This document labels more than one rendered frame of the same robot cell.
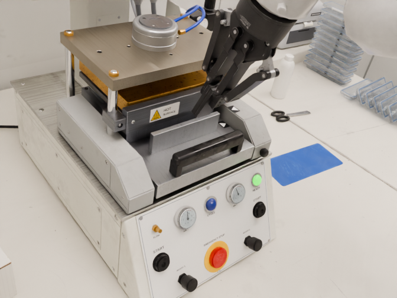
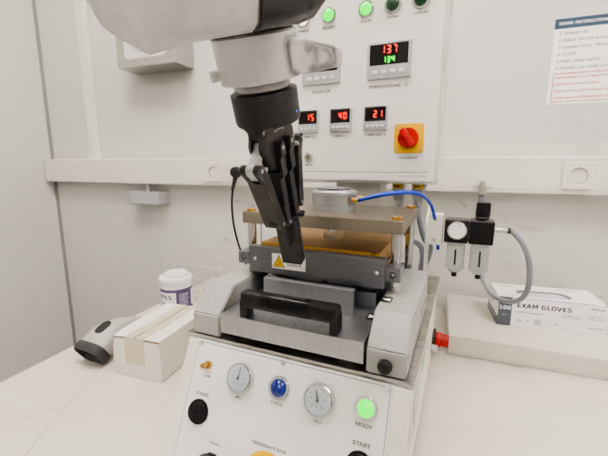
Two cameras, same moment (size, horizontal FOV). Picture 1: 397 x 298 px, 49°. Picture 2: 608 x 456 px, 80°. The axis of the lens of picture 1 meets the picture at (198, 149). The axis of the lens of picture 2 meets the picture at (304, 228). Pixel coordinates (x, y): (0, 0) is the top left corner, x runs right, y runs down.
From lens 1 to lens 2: 0.69 m
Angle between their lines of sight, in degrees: 68
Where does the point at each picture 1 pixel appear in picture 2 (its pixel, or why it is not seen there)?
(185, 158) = (248, 295)
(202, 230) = (257, 416)
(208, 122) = (335, 295)
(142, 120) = (264, 261)
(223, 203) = (298, 403)
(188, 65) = (319, 219)
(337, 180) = not seen: outside the picture
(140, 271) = (179, 403)
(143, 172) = (222, 298)
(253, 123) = (387, 318)
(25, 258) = not seen: hidden behind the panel
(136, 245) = (187, 369)
